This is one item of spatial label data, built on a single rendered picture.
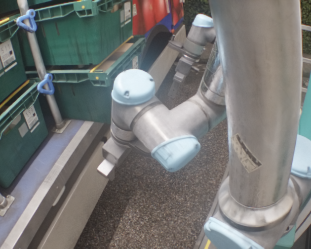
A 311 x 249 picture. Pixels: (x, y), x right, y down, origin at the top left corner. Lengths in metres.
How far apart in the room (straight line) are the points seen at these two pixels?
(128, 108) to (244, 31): 0.30
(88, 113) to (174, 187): 0.77
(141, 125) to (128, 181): 1.21
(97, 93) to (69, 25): 0.29
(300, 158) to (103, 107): 0.75
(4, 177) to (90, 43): 0.57
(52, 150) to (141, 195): 0.74
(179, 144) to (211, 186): 1.15
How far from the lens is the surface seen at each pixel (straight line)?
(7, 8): 1.09
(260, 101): 0.21
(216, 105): 0.45
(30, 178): 0.93
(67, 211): 0.98
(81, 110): 1.03
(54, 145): 1.00
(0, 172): 0.90
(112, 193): 1.58
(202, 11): 3.39
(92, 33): 0.82
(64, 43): 0.90
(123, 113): 0.45
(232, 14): 0.19
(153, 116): 0.42
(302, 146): 0.45
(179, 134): 0.41
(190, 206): 1.45
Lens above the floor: 1.23
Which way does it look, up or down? 38 degrees down
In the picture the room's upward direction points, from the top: 8 degrees counter-clockwise
